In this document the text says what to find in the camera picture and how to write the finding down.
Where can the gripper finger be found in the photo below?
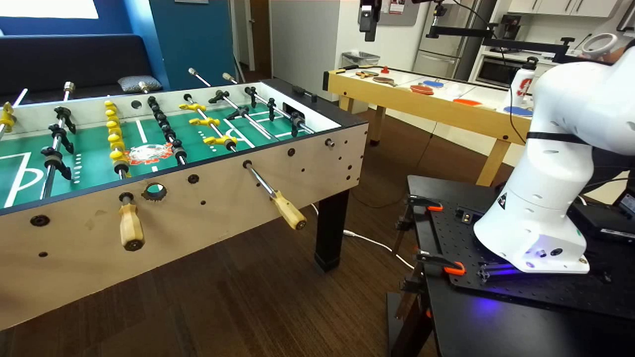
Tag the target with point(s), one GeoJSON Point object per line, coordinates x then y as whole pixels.
{"type": "Point", "coordinates": [373, 20]}
{"type": "Point", "coordinates": [367, 27]}

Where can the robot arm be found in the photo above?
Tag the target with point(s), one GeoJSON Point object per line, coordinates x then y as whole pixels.
{"type": "Point", "coordinates": [545, 198]}

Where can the grey notice board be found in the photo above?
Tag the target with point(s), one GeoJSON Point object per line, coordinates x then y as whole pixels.
{"type": "Point", "coordinates": [402, 15]}

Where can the trash bin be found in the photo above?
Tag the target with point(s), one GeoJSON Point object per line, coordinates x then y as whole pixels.
{"type": "Point", "coordinates": [359, 58]}

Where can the black and yellow tool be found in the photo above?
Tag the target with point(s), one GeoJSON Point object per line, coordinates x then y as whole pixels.
{"type": "Point", "coordinates": [347, 68]}

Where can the dark table tennis paddle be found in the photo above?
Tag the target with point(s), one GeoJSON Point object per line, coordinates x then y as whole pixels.
{"type": "Point", "coordinates": [367, 74]}

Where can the brown table tennis paddle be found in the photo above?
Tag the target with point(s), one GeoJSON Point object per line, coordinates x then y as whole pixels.
{"type": "Point", "coordinates": [383, 80]}

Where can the steel refrigerator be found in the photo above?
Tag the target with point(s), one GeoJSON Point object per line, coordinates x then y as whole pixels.
{"type": "Point", "coordinates": [446, 54]}

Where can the red table tennis paddle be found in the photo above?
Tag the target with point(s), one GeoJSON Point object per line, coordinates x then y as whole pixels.
{"type": "Point", "coordinates": [421, 89]}

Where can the blue disc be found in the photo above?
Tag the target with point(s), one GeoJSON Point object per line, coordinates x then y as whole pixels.
{"type": "Point", "coordinates": [433, 84]}
{"type": "Point", "coordinates": [518, 110]}

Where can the wooden games table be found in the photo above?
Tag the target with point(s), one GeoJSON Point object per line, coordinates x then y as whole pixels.
{"type": "Point", "coordinates": [421, 106]}

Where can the wooden door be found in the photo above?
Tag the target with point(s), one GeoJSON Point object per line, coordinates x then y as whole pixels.
{"type": "Point", "coordinates": [260, 34]}

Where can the rod with black goalkeeper figures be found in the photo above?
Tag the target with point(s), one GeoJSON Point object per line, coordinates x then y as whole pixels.
{"type": "Point", "coordinates": [296, 121]}

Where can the orange table tennis paddle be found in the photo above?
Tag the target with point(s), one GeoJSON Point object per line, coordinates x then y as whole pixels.
{"type": "Point", "coordinates": [466, 102]}

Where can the built-in oven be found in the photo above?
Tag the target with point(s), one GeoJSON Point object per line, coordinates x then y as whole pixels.
{"type": "Point", "coordinates": [496, 72]}

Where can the black coffee machine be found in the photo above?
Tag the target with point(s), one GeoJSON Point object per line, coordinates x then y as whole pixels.
{"type": "Point", "coordinates": [510, 27]}

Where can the rod with two black figures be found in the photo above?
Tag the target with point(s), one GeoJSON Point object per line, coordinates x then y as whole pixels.
{"type": "Point", "coordinates": [239, 112]}

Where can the white water bottle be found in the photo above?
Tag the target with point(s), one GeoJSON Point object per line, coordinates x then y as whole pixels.
{"type": "Point", "coordinates": [523, 82]}

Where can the orange and black clamp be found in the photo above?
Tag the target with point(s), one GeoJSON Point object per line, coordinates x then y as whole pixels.
{"type": "Point", "coordinates": [454, 270]}
{"type": "Point", "coordinates": [425, 202]}

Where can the rod with three yellow figures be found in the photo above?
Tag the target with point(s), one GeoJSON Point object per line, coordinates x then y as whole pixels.
{"type": "Point", "coordinates": [204, 122]}

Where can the hand controller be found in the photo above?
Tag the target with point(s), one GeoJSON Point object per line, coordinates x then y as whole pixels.
{"type": "Point", "coordinates": [590, 48]}

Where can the foosball table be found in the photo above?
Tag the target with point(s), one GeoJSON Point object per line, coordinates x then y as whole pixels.
{"type": "Point", "coordinates": [223, 198]}

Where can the rod with five black figures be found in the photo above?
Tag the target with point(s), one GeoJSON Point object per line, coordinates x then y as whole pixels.
{"type": "Point", "coordinates": [163, 124]}

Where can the patterned cushion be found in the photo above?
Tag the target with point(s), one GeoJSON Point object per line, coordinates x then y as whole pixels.
{"type": "Point", "coordinates": [139, 83]}

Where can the person's hand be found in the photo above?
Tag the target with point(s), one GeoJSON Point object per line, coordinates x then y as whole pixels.
{"type": "Point", "coordinates": [622, 53]}

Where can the rod with five yellow figures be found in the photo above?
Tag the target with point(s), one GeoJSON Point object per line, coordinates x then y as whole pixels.
{"type": "Point", "coordinates": [115, 144]}

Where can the black control box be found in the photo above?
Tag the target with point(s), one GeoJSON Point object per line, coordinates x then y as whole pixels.
{"type": "Point", "coordinates": [595, 223]}

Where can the dark sofa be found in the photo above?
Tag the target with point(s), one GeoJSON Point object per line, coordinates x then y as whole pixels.
{"type": "Point", "coordinates": [59, 59]}

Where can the window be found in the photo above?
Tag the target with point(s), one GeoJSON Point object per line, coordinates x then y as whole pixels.
{"type": "Point", "coordinates": [44, 7]}

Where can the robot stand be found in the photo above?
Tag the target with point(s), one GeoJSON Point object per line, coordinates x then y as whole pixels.
{"type": "Point", "coordinates": [496, 327]}

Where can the rod with three black figures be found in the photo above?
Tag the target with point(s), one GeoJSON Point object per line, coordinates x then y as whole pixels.
{"type": "Point", "coordinates": [53, 159]}

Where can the rod with yellow goalkeeper figures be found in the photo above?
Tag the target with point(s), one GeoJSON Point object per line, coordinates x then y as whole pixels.
{"type": "Point", "coordinates": [6, 118]}

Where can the camera on mount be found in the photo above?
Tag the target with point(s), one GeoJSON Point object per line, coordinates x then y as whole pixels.
{"type": "Point", "coordinates": [461, 32]}

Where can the white wall cabinets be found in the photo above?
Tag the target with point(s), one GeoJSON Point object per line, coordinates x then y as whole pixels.
{"type": "Point", "coordinates": [560, 6]}

